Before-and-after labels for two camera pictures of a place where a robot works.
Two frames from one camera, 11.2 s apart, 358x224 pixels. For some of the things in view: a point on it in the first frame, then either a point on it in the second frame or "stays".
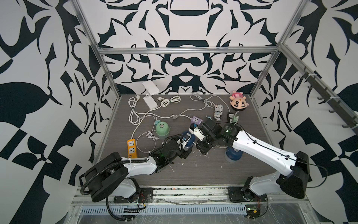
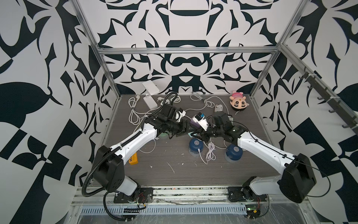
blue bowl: (232, 155) stays
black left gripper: (184, 152) -> (183, 129)
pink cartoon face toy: (238, 101) stays
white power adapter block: (151, 89) stays
